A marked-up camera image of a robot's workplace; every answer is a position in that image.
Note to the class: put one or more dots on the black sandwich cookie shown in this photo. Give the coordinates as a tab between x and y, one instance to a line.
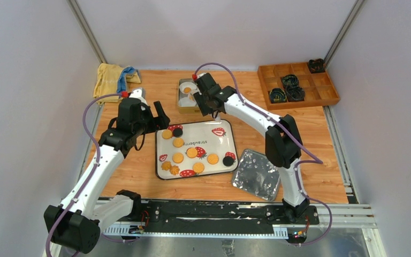
228	161
177	132

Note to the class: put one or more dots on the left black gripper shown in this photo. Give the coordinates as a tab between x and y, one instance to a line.
161	122

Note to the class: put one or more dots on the silver tin lid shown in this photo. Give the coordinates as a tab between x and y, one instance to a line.
256	176

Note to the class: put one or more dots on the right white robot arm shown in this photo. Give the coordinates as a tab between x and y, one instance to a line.
282	138

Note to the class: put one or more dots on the wooden compartment box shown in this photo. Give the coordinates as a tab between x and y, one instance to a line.
319	88

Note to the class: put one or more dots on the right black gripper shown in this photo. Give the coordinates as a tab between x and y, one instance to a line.
206	110

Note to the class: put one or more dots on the round dotted biscuit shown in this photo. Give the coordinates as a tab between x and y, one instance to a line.
167	134
192	152
178	142

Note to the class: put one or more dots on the blue cloth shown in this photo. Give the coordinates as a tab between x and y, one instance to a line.
121	82

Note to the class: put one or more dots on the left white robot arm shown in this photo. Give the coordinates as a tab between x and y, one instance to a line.
77	223

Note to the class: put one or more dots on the gold cookie tin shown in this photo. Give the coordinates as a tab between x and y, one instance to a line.
187	110

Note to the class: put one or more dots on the white strawberry tray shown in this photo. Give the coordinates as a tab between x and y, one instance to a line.
213	140

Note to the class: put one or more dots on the white paper cup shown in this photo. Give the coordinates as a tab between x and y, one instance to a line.
189	84
186	102

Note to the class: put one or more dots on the yellow cloth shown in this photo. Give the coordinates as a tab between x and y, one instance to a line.
107	76

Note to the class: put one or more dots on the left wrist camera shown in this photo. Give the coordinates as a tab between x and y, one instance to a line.
138	93

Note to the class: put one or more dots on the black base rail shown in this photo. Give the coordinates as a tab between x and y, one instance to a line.
214	219

